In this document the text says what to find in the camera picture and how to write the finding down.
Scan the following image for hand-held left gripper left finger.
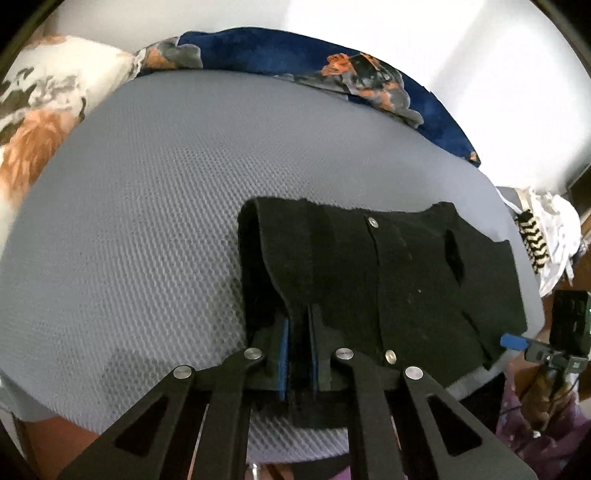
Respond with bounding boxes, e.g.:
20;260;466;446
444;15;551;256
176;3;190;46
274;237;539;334
58;318;291;480

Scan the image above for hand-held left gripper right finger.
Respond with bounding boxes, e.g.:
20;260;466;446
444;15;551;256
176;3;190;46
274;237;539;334
306;304;539;480

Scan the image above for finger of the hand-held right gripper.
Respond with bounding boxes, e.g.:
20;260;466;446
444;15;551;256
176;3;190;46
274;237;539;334
500;333;561;366

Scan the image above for black pants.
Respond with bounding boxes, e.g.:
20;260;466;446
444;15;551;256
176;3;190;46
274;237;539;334
237;196;528;430

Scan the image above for person's right hand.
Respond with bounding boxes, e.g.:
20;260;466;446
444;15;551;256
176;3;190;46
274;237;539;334
524;364;575;432

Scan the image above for purple floral clothing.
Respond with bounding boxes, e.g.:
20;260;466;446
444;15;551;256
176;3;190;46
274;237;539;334
496;364;591;468

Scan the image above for black white striped cloth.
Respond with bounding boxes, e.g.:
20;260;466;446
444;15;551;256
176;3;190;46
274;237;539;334
516;210;553;276

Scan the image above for white clothes pile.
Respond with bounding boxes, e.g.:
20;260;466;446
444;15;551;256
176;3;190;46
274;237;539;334
499;186;583;297

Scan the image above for grey mesh mattress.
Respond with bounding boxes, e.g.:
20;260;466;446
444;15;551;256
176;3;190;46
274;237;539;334
0;69;546;464

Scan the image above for blue floral blanket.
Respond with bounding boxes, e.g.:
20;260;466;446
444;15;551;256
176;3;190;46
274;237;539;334
136;28;482;168

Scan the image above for white orange floral pillow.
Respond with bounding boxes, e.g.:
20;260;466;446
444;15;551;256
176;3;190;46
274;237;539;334
0;34;139;261

